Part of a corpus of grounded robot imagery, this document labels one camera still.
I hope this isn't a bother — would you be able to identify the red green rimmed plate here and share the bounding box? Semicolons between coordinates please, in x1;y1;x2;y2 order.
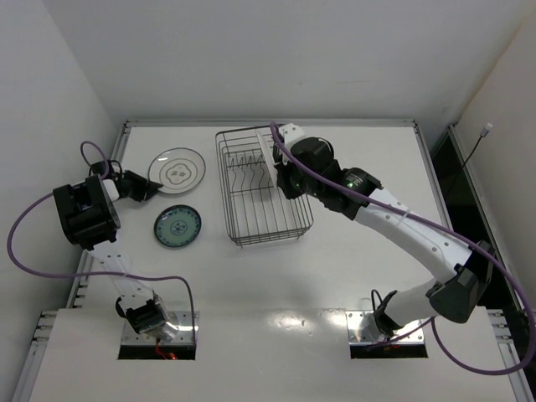
255;130;277;188

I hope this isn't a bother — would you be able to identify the white plate dark rim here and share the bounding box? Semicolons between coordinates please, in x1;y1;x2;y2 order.
147;147;206;195

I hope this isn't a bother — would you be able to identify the blue floral green plate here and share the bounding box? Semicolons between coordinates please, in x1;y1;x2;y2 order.
153;204;202;249

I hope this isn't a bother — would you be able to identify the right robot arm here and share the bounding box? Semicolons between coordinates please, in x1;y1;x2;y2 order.
271;124;492;342

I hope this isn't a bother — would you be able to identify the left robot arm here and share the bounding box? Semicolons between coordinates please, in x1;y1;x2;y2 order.
53;174;178;342

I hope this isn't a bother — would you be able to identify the wire dish rack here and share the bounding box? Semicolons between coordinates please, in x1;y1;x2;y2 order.
215;126;314;247

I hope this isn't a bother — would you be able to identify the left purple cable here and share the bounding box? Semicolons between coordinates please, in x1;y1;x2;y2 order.
7;141;197;348

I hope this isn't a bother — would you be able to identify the aluminium table frame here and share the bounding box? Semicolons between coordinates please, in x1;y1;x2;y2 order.
12;118;536;402

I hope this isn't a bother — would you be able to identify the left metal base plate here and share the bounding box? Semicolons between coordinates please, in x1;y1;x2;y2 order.
121;311;199;347

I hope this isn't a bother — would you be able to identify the metal base plate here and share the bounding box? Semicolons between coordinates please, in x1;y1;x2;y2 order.
345;310;425;347
121;311;199;347

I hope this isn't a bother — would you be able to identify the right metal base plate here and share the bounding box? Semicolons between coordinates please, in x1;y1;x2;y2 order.
345;310;425;347

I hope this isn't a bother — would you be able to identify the black cable white plug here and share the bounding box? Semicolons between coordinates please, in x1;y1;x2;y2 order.
461;122;493;170

